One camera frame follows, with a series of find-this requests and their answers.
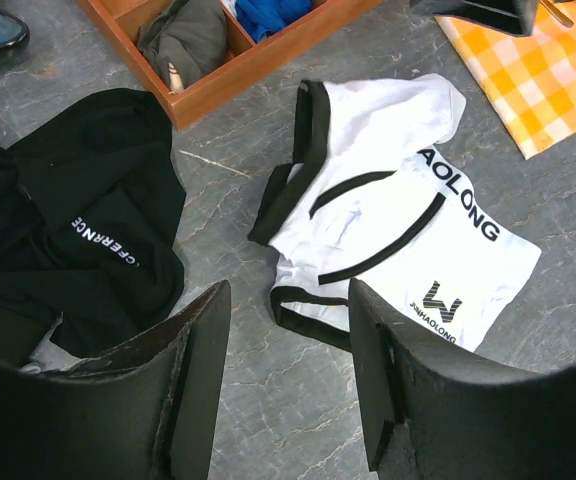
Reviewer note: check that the gold fork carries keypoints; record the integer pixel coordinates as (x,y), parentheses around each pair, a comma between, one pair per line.
(557,14)

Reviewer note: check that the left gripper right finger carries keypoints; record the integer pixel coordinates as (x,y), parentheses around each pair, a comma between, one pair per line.
(433,410)

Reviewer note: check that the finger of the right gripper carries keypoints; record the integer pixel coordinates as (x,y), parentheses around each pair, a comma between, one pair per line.
(512,17)

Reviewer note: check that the wooden divided tray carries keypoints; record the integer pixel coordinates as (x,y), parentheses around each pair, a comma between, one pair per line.
(245,64)

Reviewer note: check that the orange checkered cloth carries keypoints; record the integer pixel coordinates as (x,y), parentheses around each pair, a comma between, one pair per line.
(530,81)

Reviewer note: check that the white underwear black trim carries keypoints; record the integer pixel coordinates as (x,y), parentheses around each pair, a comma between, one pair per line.
(368,196)

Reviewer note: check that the blue rolled underwear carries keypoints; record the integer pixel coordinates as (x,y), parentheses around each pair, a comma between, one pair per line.
(264,18)

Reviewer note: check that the grey white underwear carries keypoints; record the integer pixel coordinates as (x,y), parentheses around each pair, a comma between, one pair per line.
(48,356)

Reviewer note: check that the grey rolled underwear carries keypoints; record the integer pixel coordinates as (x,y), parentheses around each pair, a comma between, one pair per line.
(185,42)

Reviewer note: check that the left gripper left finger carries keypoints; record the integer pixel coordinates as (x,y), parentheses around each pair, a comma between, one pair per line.
(145,409)

